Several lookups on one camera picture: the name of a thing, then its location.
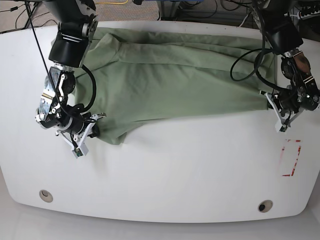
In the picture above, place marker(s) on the white power strip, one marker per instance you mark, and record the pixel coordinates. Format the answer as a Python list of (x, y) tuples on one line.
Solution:
[(307, 12)]

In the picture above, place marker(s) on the right table cable grommet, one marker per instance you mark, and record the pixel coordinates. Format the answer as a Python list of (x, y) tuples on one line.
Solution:
[(265, 206)]

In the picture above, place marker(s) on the green t-shirt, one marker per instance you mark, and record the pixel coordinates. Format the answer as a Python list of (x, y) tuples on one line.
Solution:
[(144, 76)]

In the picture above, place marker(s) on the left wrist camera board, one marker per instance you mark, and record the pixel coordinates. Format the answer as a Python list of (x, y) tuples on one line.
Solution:
[(283, 129)]

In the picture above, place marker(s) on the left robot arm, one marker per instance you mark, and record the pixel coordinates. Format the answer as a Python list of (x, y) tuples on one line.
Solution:
[(277, 28)]

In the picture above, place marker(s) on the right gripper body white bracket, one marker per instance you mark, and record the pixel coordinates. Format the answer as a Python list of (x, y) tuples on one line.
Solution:
[(76, 132)]

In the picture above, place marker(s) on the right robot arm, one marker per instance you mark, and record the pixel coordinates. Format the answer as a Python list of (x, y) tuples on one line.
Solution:
[(77, 23)]

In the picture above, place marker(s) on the left table cable grommet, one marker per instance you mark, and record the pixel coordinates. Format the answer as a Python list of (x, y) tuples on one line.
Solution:
[(45, 196)]

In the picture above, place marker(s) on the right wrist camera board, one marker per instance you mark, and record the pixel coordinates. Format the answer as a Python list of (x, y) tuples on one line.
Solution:
[(77, 153)]

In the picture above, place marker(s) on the table cable grommet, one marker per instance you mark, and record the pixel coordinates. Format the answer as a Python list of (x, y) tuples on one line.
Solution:
[(265, 206), (45, 196)]

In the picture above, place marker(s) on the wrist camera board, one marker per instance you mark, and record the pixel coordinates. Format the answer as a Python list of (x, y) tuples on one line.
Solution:
[(77, 153), (283, 129)]

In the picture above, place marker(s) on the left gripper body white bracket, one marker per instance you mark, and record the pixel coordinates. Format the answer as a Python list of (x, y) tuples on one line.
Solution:
[(285, 115)]

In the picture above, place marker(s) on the red tape rectangle marking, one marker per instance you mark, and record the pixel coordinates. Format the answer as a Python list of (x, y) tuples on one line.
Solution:
[(289, 156)]

